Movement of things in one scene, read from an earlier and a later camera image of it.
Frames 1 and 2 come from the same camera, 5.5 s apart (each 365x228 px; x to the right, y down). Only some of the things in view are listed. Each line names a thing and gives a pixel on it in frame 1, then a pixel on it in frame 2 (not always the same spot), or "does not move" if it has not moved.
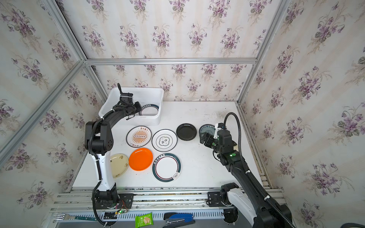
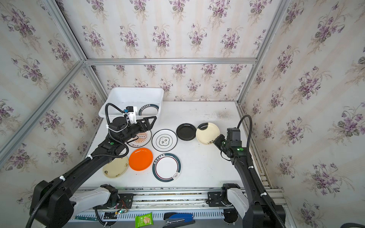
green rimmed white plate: x=149 y=109 does not move
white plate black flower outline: x=164 y=140 does not move
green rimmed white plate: x=167 y=167 does not move
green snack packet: x=144 y=220 does not move
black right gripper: x=206 y=139 → x=218 y=139
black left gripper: x=136 y=107 → x=144 y=125
